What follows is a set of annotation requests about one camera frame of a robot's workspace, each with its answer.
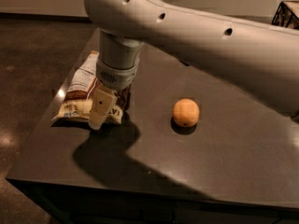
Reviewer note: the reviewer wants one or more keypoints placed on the grey gripper wrist body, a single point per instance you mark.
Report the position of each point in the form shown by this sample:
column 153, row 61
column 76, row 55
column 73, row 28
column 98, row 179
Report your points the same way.
column 116, row 76

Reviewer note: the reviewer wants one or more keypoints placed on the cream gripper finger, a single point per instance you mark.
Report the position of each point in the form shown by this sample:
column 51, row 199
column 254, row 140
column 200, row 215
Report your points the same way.
column 103, row 101

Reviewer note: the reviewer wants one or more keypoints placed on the brown Late July chip bag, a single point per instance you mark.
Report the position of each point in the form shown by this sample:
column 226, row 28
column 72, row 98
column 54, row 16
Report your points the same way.
column 78, row 102

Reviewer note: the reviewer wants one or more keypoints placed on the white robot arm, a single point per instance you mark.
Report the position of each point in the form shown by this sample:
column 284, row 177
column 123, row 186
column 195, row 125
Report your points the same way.
column 261, row 59

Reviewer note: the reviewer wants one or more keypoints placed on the orange ball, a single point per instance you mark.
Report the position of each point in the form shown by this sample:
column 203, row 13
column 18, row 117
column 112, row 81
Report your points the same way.
column 186, row 113

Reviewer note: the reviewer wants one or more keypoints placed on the black wire basket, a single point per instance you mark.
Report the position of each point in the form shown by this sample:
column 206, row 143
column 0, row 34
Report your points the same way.
column 287, row 15

